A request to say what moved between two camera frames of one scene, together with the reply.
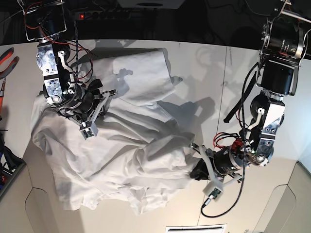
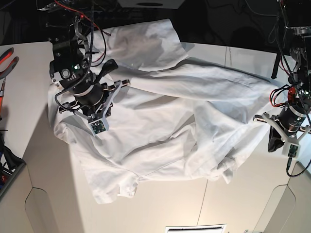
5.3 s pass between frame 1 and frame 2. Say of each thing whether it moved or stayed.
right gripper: moved
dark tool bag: stayed
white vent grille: stayed
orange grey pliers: stayed
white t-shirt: moved
